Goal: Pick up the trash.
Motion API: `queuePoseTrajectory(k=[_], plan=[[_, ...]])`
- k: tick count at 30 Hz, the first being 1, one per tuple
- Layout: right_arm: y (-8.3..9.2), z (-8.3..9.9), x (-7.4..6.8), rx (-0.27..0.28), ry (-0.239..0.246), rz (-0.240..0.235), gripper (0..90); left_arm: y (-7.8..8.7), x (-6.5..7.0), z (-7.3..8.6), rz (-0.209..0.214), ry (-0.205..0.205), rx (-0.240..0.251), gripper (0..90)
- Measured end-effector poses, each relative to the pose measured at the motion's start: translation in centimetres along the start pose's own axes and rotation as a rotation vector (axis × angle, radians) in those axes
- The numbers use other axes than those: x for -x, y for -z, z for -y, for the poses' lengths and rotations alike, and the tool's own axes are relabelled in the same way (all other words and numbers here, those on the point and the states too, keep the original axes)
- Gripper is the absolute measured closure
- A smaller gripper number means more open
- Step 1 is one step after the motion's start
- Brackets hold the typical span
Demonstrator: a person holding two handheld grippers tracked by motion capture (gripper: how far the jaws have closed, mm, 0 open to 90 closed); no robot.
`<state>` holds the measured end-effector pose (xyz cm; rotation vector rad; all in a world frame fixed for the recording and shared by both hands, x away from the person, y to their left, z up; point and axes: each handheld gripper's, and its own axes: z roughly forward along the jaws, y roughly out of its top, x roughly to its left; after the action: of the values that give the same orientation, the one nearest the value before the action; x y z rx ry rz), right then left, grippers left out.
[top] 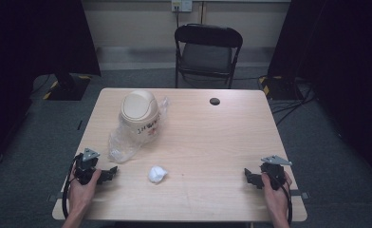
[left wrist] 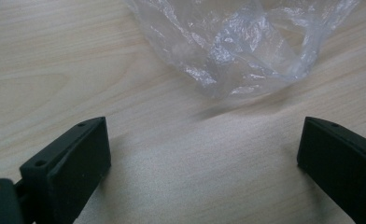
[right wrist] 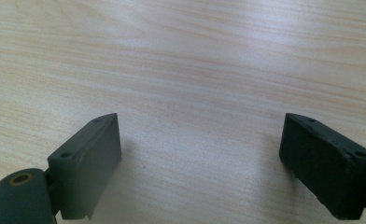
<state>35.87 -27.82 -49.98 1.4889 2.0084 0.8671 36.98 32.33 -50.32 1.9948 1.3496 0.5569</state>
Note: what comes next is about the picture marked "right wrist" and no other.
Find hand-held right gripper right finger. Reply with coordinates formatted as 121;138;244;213
278;112;366;221

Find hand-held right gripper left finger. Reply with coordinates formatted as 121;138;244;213
47;112;122;220

